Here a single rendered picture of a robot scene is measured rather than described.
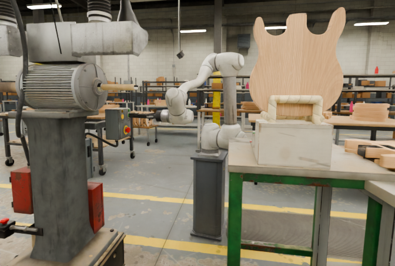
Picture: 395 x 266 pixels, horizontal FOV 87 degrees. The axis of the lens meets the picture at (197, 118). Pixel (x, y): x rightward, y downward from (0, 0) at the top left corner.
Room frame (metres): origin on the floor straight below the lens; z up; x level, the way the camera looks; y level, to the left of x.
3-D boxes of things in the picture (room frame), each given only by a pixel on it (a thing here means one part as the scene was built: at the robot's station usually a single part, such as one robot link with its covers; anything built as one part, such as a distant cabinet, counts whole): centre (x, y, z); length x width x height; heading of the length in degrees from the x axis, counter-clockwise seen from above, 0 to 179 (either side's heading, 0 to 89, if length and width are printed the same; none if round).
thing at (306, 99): (0.83, -0.38, 1.20); 0.20 x 0.03 x 0.03; 80
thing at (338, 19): (0.84, -0.52, 1.49); 0.07 x 0.04 x 0.10; 80
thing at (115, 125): (1.39, 0.61, 0.99); 0.24 x 0.21 x 0.26; 81
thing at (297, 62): (0.87, -0.39, 1.33); 0.35 x 0.04 x 0.40; 80
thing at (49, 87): (1.17, 0.73, 1.25); 0.41 x 0.27 x 0.26; 81
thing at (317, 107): (0.81, -0.46, 1.15); 0.03 x 0.03 x 0.09
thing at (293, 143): (0.87, -0.39, 1.02); 0.27 x 0.15 x 0.17; 81
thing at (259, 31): (0.89, -0.26, 1.48); 0.07 x 0.04 x 0.09; 80
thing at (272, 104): (0.84, -0.30, 1.15); 0.03 x 0.03 x 0.09
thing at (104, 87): (1.12, 0.42, 1.25); 0.18 x 0.03 x 0.03; 81
